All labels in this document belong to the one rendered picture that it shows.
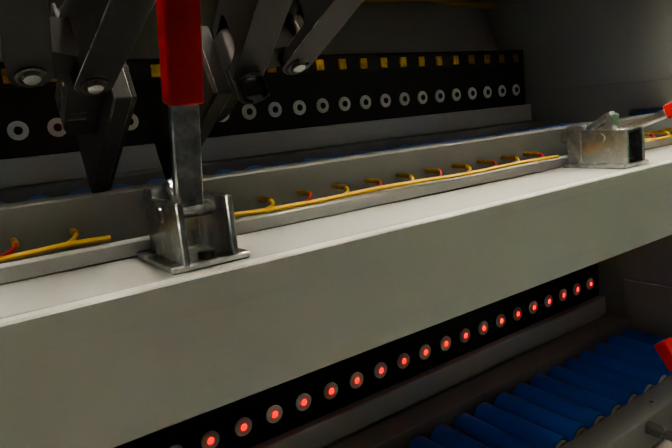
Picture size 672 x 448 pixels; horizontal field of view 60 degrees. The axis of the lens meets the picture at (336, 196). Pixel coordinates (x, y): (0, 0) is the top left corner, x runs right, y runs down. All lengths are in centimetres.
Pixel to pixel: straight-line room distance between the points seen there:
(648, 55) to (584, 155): 21
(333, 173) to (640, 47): 36
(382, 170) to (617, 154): 14
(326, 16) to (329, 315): 11
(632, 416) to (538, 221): 18
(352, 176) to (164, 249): 12
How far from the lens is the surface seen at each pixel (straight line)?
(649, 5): 58
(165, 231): 21
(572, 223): 32
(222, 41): 22
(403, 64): 49
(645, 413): 44
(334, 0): 20
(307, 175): 29
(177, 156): 20
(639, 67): 59
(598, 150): 38
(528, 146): 39
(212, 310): 19
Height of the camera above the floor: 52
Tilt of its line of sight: 10 degrees up
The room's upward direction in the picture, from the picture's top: 17 degrees counter-clockwise
